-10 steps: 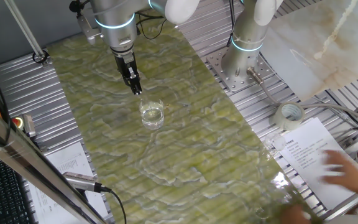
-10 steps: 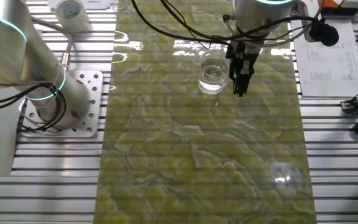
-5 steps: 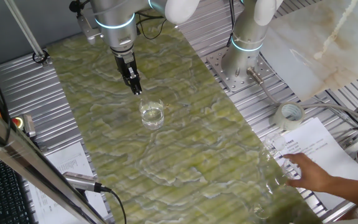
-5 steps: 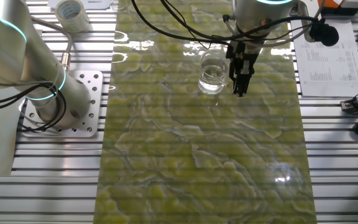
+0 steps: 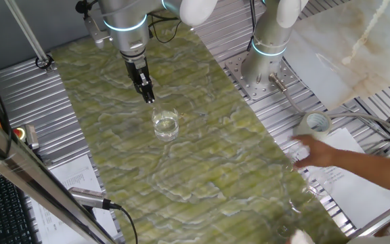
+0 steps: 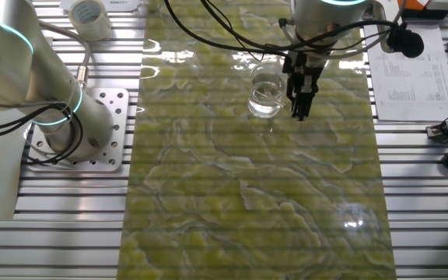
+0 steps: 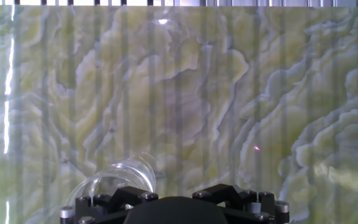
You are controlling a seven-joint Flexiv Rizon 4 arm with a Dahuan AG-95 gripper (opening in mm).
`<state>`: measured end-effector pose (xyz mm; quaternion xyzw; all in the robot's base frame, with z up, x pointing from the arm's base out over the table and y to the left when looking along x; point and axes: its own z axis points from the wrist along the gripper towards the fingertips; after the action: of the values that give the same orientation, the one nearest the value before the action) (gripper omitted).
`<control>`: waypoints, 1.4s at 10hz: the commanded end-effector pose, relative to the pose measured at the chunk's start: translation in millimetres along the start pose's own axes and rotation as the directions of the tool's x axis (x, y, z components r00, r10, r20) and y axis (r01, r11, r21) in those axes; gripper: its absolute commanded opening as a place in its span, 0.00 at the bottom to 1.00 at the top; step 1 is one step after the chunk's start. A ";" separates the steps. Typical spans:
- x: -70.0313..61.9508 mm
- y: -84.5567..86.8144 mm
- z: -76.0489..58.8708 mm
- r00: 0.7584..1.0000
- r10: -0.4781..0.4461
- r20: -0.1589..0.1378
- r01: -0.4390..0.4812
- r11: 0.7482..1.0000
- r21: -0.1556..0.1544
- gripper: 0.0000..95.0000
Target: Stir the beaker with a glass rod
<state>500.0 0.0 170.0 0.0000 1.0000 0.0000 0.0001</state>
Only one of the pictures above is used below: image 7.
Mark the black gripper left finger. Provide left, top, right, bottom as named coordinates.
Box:
left=60, top=185, right=160, bottom=224

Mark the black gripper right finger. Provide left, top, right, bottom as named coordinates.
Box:
left=192, top=183, right=291, bottom=224

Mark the glass beaker with water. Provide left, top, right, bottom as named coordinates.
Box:
left=65, top=151, right=157, bottom=206

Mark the green marble pattern mat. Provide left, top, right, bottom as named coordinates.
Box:
left=0, top=5, right=358, bottom=224

